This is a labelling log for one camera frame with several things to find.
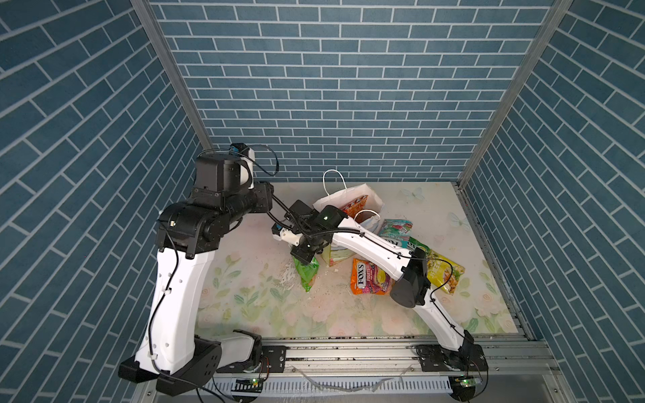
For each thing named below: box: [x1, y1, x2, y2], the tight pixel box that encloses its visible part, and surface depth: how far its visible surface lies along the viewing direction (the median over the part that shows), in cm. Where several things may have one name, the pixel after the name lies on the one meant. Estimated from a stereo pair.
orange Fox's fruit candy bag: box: [350, 258, 393, 296], surface depth 88 cm
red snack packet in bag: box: [340, 194, 369, 220], surface depth 89 cm
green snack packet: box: [293, 256, 320, 294], surface depth 81 cm
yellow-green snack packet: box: [425, 250, 466, 296], surface depth 91 cm
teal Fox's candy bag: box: [377, 219, 414, 241], surface depth 101 cm
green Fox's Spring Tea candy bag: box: [406, 235, 430, 255], surface depth 100 cm
